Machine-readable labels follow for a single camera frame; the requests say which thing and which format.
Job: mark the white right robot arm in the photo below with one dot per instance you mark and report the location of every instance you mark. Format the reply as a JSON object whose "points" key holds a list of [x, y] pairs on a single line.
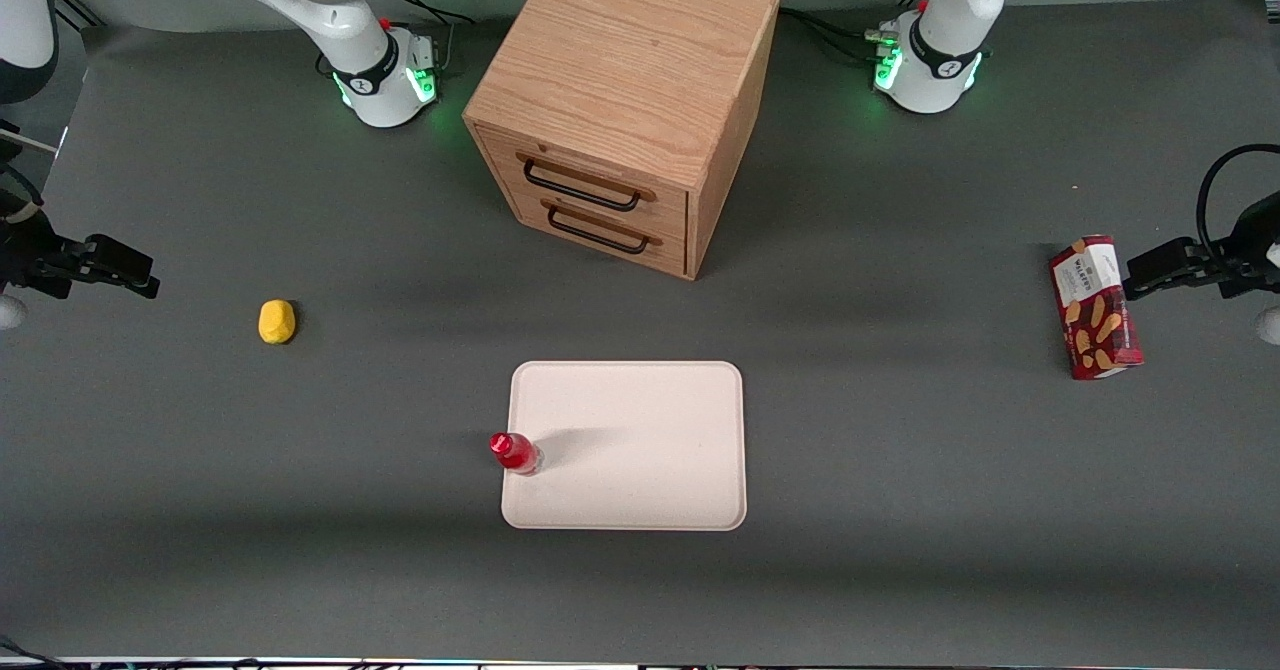
{"points": [[330, 10]]}

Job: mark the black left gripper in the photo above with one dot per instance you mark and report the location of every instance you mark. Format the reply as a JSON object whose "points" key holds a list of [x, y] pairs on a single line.
{"points": [[1243, 253]]}

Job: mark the red cookie box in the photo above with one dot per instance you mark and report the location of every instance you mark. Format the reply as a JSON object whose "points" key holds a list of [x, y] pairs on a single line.
{"points": [[1095, 320]]}

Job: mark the red coke bottle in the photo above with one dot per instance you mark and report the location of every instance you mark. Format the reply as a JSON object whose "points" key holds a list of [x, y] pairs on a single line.
{"points": [[515, 453]]}

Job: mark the dark grey table mat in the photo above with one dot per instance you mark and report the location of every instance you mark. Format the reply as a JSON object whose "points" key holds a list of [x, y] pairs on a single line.
{"points": [[900, 510]]}

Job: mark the wooden two-drawer cabinet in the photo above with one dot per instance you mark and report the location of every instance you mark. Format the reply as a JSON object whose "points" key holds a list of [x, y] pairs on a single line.
{"points": [[620, 50]]}

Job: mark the yellow lemon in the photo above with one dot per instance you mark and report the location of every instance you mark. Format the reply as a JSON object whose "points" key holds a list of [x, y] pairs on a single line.
{"points": [[277, 321]]}

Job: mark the cream rectangular tray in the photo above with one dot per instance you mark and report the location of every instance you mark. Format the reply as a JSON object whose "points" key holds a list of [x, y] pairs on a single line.
{"points": [[640, 445]]}

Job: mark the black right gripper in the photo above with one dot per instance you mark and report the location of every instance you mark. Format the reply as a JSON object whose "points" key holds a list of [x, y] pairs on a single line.
{"points": [[30, 253]]}

